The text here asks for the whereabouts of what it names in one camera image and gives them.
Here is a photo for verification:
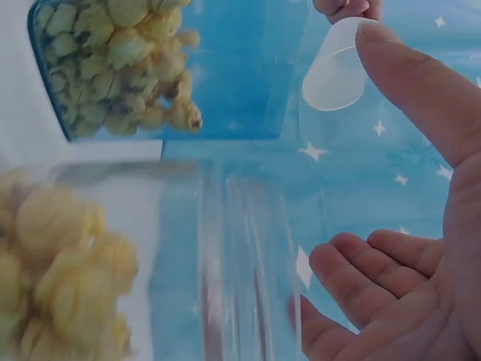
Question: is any person's right hand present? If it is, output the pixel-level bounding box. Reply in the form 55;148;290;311
288;19;481;361

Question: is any clear container with blue interior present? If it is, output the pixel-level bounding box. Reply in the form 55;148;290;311
27;0;313;144

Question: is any pile of small popcorn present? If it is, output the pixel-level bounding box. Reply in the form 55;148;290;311
33;0;204;138

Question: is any heap of large yellow popcorn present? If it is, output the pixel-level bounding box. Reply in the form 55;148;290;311
0;168;140;361

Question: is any clear ribbed plastic container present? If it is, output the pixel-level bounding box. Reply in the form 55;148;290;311
0;159;303;361

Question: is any person's left hand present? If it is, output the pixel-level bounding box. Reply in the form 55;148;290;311
312;0;383;25

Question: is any white board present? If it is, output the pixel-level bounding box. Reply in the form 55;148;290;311
0;0;165;361

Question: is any small translucent white cup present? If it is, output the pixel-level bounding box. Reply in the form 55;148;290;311
302;16;380;112

